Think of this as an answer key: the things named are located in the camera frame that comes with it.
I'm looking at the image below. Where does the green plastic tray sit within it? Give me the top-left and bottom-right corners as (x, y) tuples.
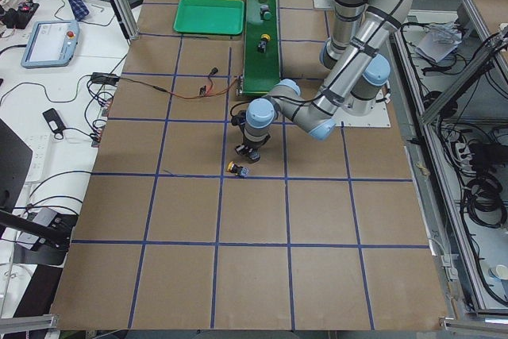
(173, 0), (244, 36)

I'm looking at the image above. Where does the blue teach pendant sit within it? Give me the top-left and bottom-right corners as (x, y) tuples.
(21, 20), (79, 69)

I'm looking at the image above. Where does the green push button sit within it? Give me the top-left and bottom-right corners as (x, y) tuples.
(260, 4), (272, 21)
(244, 148), (260, 163)

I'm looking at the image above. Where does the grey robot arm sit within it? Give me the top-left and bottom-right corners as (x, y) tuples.
(232, 0), (413, 162)

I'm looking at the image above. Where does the yellow push button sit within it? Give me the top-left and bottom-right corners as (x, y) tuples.
(257, 33), (271, 53)
(226, 161), (249, 178)

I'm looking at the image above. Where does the black power adapter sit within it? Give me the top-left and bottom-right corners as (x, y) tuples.
(90, 72), (120, 86)

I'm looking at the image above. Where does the red black power cable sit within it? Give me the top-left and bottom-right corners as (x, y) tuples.
(117, 67), (243, 101)

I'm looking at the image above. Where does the small controller circuit board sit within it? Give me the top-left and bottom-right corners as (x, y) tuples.
(198, 86), (208, 97)

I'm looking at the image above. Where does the white power strip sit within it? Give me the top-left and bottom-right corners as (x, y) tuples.
(25, 133), (52, 183)

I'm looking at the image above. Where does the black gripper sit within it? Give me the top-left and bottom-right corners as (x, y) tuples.
(236, 138), (269, 163)

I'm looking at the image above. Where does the green conveyor belt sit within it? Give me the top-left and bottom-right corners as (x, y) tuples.
(237, 0), (281, 97)

